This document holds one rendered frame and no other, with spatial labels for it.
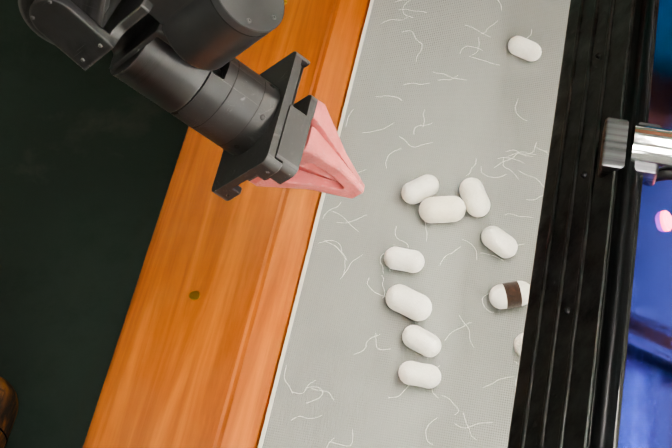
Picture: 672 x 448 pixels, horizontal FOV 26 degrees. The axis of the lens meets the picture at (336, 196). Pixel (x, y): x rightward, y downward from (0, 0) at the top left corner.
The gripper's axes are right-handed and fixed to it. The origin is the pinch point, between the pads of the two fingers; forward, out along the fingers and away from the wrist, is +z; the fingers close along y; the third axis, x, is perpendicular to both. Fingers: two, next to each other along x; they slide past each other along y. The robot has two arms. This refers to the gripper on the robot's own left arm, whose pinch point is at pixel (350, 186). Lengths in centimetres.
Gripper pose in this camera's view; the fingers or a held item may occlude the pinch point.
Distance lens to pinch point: 106.2
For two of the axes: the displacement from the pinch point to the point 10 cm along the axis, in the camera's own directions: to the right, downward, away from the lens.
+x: -6.4, 3.5, 6.8
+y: 1.9, -7.9, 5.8
